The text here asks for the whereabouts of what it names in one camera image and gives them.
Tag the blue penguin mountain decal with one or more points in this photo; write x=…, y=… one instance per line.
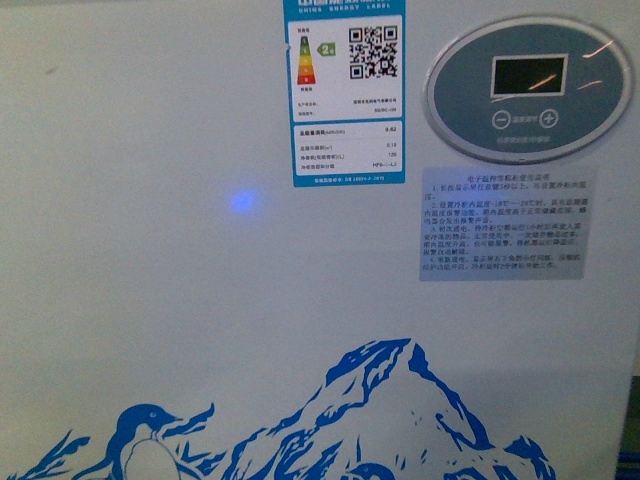
x=380, y=413

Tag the white chest freezer blue rim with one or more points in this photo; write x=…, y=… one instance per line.
x=154, y=248

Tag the grey instruction sticker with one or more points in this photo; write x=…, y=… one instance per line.
x=505, y=223

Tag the oval temperature control panel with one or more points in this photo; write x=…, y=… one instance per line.
x=528, y=89

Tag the blue energy label sticker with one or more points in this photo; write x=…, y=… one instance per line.
x=346, y=77

